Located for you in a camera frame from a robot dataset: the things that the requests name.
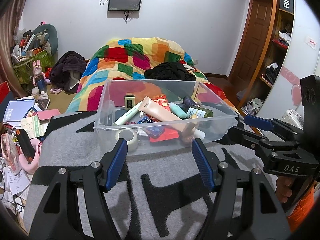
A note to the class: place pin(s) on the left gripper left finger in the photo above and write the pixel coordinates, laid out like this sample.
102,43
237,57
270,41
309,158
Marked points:
58,215

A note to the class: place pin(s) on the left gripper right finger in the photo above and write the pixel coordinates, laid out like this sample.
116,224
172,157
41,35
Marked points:
245,205

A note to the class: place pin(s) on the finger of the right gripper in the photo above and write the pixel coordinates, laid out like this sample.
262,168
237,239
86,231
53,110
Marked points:
249,140
259,123

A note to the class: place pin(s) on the dark green glass bottle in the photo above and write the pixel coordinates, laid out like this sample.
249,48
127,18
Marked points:
192,108

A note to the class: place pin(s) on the red paper tea bag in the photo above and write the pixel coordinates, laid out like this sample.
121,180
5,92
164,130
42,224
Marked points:
168,132

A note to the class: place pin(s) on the teal plastic case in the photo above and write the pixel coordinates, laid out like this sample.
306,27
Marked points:
177,110

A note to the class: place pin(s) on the blue card keychain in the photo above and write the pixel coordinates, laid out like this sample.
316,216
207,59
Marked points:
152,131

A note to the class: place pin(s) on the white foam tape roll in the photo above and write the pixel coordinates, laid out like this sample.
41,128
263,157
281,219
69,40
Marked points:
130,136

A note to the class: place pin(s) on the pink cosmetic tube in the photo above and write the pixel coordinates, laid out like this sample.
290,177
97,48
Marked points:
188,128

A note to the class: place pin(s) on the pale green lotion tube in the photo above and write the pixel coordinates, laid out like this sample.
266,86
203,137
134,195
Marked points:
128,115

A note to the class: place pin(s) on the right hand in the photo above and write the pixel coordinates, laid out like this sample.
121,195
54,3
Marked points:
283,191

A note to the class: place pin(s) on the wooden door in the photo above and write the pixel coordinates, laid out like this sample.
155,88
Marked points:
247,66

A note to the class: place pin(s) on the grey black blanket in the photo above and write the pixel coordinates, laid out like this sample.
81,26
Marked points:
157,196

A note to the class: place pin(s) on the clear plastic storage box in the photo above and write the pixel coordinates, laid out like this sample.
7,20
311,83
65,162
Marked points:
111,107

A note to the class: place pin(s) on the black clothing pile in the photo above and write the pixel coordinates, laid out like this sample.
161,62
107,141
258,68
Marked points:
169,71

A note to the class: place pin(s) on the wooden shelf unit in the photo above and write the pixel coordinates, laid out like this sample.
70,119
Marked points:
278,43

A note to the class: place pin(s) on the blue white book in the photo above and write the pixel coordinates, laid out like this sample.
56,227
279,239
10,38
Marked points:
17,109

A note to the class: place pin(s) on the colourful patchwork quilt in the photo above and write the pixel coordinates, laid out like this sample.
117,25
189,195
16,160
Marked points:
129,59

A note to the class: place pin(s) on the pink rabbit toy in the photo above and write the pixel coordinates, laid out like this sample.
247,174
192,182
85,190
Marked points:
39,78

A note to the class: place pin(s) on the dark purple clothing pile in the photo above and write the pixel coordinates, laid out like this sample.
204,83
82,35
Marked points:
67,72

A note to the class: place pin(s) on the red box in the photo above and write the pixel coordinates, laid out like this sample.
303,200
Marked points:
4,90

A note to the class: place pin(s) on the green cluttered storage basket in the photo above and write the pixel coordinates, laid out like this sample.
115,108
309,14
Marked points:
22,58

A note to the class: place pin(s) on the grey green neck pillow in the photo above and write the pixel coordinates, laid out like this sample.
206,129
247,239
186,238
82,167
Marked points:
48,37

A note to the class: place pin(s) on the striped pink curtain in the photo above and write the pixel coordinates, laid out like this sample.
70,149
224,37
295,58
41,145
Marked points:
11,12

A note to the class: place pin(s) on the wall mounted monitor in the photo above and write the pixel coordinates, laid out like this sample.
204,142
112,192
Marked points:
124,5

